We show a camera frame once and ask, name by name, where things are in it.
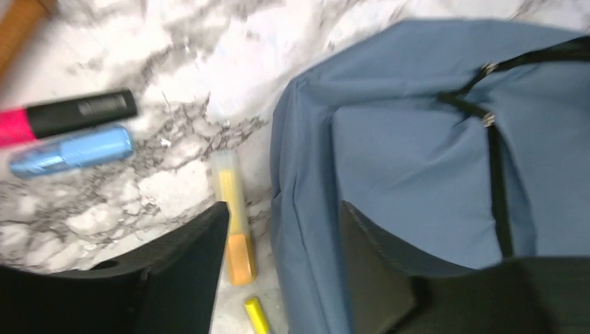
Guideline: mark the blue backpack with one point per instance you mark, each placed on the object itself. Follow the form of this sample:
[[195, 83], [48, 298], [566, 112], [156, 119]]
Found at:
[[467, 139]]

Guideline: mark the orange highlighter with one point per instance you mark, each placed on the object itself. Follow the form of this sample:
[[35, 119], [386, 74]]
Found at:
[[228, 186]]

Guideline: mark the pink black highlighter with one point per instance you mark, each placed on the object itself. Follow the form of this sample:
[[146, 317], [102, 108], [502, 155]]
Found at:
[[34, 122]]

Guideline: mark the wooden shelf rack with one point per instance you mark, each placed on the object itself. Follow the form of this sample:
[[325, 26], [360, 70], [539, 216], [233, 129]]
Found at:
[[18, 26]]

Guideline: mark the yellow capped pen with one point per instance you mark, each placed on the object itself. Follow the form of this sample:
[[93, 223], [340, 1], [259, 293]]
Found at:
[[257, 316]]

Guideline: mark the blue highlighter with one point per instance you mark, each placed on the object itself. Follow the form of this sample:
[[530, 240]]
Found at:
[[84, 150]]

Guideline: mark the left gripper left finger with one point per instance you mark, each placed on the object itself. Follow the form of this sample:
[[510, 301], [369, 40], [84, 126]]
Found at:
[[165, 286]]

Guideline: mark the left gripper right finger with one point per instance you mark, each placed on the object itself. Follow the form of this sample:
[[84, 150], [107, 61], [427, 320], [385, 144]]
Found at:
[[397, 288]]

